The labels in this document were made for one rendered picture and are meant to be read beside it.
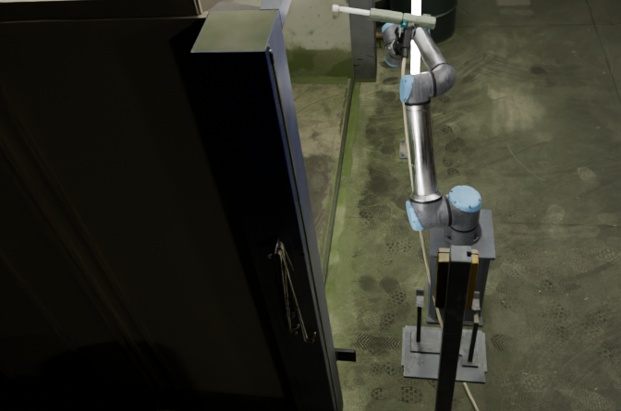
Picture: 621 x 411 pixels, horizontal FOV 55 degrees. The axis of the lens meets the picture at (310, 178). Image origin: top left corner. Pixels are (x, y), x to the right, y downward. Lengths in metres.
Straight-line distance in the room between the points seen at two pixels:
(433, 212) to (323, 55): 2.38
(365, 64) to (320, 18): 0.54
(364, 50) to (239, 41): 3.45
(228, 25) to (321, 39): 3.35
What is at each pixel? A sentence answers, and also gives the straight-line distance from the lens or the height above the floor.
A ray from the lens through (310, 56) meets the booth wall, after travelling 4.94.
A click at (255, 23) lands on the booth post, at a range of 1.49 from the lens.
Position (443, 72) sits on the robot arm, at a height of 1.42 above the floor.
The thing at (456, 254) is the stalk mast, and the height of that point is 1.64.
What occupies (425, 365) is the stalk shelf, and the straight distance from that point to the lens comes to 2.53.
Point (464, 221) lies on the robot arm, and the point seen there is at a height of 0.82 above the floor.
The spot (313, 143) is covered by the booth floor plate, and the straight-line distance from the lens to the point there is 4.45.
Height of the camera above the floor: 3.05
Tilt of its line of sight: 46 degrees down
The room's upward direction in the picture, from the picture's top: 9 degrees counter-clockwise
